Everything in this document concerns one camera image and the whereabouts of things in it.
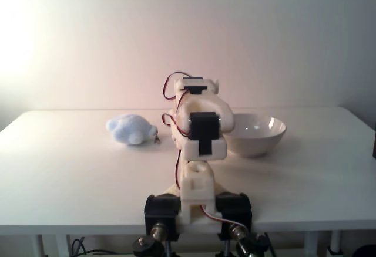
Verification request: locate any white ceramic bowl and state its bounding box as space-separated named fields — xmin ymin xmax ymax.
xmin=223 ymin=113 xmax=287 ymax=159

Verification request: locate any black cable under table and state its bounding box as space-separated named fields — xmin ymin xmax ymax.
xmin=69 ymin=237 xmax=120 ymax=257

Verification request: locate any black table clamp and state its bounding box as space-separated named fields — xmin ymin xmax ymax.
xmin=131 ymin=194 xmax=182 ymax=257
xmin=216 ymin=191 xmax=276 ymax=257

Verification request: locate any white table leg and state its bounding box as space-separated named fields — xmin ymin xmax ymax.
xmin=34 ymin=234 xmax=72 ymax=257
xmin=303 ymin=230 xmax=343 ymax=257

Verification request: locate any skyblue plush doll with clasp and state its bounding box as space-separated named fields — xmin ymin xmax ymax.
xmin=105 ymin=114 xmax=162 ymax=147

